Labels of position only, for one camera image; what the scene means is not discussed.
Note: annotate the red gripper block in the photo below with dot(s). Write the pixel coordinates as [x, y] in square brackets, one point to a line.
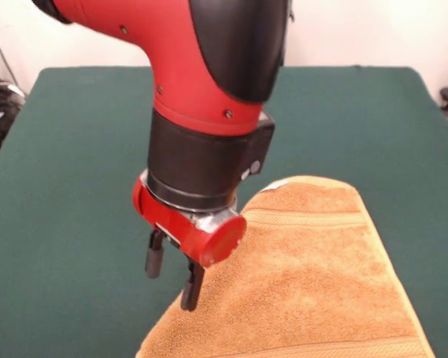
[186, 231]

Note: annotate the tan terry towel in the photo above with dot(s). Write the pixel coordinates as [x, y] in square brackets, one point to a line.
[302, 279]

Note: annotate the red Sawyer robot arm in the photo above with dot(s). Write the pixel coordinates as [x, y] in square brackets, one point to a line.
[209, 93]

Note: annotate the dark green table cloth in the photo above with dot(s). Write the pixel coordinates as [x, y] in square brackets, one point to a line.
[78, 168]

